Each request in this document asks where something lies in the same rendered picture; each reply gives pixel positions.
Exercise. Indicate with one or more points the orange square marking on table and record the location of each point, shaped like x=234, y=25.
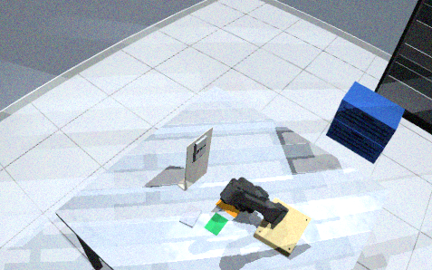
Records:
x=228, y=208

